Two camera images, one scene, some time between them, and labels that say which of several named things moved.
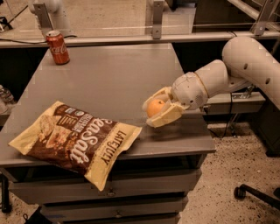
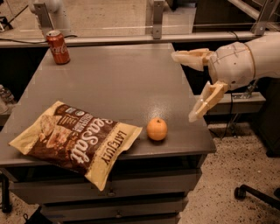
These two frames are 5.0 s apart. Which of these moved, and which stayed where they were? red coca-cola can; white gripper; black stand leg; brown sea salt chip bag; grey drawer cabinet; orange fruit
Moved: white gripper; orange fruit
Stayed: black stand leg; red coca-cola can; grey drawer cabinet; brown sea salt chip bag
